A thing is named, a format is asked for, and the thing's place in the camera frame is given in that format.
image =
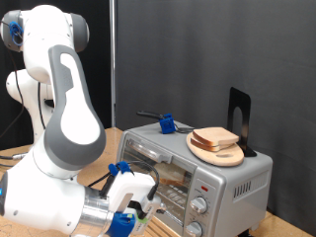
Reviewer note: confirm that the black backdrop curtain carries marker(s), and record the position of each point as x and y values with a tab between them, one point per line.
98	65

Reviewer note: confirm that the round wooden plate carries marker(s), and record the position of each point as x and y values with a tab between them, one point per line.
220	158

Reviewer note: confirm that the black metal bookend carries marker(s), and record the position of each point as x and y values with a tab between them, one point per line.
245	105

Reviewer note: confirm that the wrist camera on blue mount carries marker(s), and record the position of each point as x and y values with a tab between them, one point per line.
121	225

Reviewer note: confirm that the silver oven knob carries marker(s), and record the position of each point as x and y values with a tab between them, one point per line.
194	229
199	205

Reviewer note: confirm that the silver toaster oven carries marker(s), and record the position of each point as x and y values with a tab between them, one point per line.
230	184

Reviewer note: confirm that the tan wooden bread slice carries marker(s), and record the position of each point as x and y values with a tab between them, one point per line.
215	135

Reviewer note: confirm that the vertical metal pole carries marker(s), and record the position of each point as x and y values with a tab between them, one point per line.
113	65

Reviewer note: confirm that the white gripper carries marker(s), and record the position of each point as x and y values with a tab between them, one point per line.
131	186

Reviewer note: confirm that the dark grey backdrop panel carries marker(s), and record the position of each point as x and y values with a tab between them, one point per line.
214	49

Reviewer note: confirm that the metal spatula with blue block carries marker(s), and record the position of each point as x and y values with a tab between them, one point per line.
167	124

